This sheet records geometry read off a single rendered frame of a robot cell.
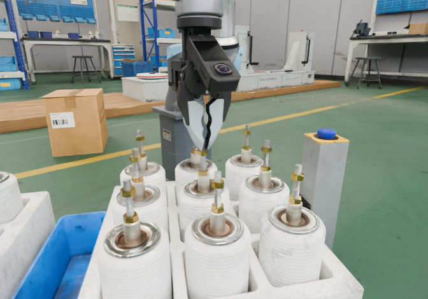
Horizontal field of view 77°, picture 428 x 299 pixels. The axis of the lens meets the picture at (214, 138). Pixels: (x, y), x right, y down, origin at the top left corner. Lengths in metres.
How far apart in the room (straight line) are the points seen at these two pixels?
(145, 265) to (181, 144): 0.63
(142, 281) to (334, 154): 0.45
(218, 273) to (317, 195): 0.34
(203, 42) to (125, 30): 6.43
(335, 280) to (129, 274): 0.29
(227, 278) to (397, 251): 0.58
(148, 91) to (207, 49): 2.10
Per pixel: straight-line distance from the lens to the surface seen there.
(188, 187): 0.51
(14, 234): 0.63
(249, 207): 0.52
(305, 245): 0.42
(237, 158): 0.65
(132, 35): 6.89
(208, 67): 0.37
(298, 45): 4.18
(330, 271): 0.49
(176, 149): 0.97
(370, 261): 0.83
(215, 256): 0.38
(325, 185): 0.66
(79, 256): 0.81
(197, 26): 0.43
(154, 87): 2.51
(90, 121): 1.48
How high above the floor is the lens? 0.49
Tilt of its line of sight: 17 degrees down
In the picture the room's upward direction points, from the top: straight up
